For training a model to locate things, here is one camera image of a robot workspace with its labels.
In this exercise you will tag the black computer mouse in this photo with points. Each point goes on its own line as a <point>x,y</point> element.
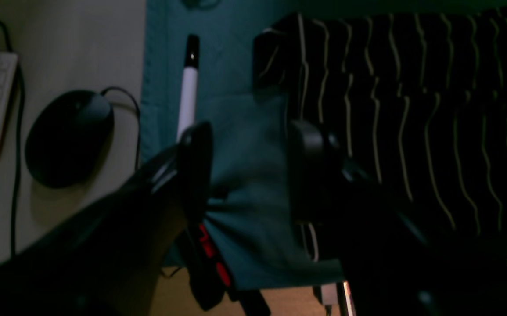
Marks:
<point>65,141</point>

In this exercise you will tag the black white marker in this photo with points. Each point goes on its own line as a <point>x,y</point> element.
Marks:
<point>189,86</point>

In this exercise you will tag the navy white striped t-shirt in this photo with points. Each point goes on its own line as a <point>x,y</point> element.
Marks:
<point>418,100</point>

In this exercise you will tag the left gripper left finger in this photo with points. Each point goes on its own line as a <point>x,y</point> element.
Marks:
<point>68,271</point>

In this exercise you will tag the teal tablecloth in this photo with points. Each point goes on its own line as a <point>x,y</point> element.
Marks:
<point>252,225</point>

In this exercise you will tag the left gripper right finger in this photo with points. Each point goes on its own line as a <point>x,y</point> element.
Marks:
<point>397,261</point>

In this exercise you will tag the orange black power strip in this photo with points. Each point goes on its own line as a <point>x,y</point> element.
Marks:
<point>211,278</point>

